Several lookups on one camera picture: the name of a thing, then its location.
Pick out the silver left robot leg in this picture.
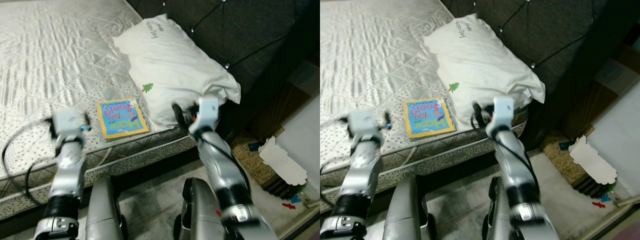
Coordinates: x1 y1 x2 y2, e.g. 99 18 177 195
85 176 128 240
382 175 431 240

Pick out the brown wooden nightstand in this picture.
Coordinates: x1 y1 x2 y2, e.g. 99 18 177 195
560 45 640 146
247 59 320 143

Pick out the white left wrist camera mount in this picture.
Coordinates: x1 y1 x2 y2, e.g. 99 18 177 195
347 109 385 146
50 108 85 143

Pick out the blue yellow children's book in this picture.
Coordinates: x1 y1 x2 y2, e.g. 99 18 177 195
96 97 151 140
403 97 457 139

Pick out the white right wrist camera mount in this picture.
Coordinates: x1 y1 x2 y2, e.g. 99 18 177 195
492 96 517 130
192 97 221 132

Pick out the white cloud shaped paper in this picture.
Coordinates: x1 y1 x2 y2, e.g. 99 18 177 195
259 136 308 186
569 135 619 185

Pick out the white pillow with lettering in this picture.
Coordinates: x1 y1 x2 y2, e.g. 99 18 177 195
112 14 242 128
423 13 547 126

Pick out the silver right robot leg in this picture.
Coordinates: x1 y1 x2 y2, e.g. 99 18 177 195
172 177 226 240
481 176 521 240

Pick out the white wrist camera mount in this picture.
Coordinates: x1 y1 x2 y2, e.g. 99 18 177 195
492 96 517 130
50 108 85 143
192 97 221 132
347 109 385 146

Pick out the dark tufted headboard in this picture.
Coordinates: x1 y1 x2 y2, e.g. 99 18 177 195
440 0 640 147
125 0 320 142

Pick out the brown speckled mat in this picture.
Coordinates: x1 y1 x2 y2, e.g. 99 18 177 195
542 125 596 193
232 127 286 193

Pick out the silver robot leg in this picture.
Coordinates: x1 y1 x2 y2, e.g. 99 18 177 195
481 176 521 240
382 175 431 240
172 177 226 240
85 176 128 240

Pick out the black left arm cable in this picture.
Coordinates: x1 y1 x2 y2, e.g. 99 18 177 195
320 155 351 211
1 117 56 206

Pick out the grey quilted mattress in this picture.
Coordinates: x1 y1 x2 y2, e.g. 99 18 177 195
0 0 201 221
320 0 528 201

